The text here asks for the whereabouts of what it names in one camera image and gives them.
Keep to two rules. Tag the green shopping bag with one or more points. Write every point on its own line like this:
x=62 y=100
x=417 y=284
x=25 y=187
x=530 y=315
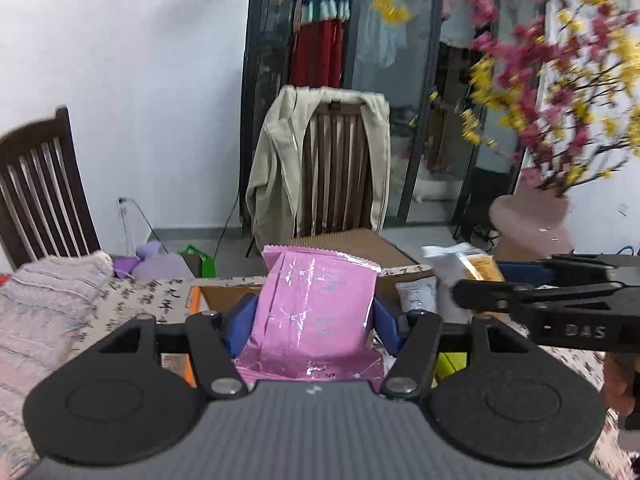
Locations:
x=201 y=264

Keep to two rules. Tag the pink snack packet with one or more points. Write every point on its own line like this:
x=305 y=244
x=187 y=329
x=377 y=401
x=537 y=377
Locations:
x=313 y=319

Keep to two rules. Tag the person's right hand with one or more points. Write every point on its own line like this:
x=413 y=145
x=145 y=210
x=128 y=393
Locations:
x=618 y=373

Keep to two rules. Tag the silver white snack packet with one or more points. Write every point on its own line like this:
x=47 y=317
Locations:
x=419 y=295

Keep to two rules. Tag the orange cracker snack packet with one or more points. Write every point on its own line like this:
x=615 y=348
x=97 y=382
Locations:
x=462 y=262

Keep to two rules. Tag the pink glass vase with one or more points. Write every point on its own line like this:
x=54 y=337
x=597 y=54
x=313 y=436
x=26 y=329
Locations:
x=531 y=224

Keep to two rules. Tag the purple hot water bottle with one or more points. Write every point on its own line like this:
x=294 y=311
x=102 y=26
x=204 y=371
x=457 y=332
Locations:
x=152 y=263

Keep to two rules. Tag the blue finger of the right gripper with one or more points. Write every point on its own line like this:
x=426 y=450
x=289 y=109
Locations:
x=574 y=270
x=518 y=299

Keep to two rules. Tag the dark wooden chair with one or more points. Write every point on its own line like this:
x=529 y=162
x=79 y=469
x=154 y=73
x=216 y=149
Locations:
x=44 y=210

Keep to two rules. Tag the wooden chair with jacket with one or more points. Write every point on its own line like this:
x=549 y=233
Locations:
x=337 y=189

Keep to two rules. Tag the beige jacket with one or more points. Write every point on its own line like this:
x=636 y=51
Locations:
x=273 y=191

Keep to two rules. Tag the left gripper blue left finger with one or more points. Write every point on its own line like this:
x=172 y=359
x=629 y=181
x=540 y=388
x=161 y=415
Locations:
x=215 y=341

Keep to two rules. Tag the folded pale striped blanket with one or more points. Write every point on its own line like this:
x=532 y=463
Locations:
x=43 y=305

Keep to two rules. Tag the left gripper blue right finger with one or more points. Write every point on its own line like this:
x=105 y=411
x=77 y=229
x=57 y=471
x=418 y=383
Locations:
x=412 y=338

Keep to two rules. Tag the dark glass sliding door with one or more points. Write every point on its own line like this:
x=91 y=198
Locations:
x=398 y=48

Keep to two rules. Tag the yellow and pink flower branches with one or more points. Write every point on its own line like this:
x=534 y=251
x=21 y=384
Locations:
x=563 y=75

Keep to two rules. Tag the red orange cardboard box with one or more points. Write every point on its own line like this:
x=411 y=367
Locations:
x=312 y=325

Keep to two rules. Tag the green snack bar packet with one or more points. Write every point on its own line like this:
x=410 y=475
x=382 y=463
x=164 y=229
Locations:
x=449 y=363

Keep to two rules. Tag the red blue hanging garment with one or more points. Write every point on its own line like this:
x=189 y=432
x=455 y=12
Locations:
x=317 y=53

